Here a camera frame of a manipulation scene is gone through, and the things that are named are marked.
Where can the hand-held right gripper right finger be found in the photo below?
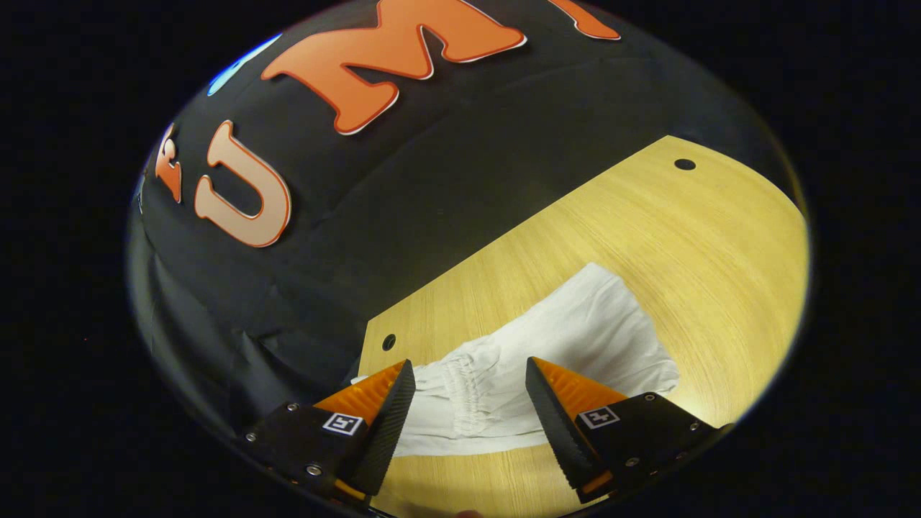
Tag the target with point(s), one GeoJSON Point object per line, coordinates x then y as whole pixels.
{"type": "Point", "coordinates": [554, 424]}

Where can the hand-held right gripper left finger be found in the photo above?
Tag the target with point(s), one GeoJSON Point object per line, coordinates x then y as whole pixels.
{"type": "Point", "coordinates": [392, 424]}

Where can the white jeans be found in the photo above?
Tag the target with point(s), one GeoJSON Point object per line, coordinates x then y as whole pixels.
{"type": "Point", "coordinates": [575, 338]}

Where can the black backdrop cloth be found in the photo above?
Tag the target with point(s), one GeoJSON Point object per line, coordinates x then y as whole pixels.
{"type": "Point", "coordinates": [432, 187]}

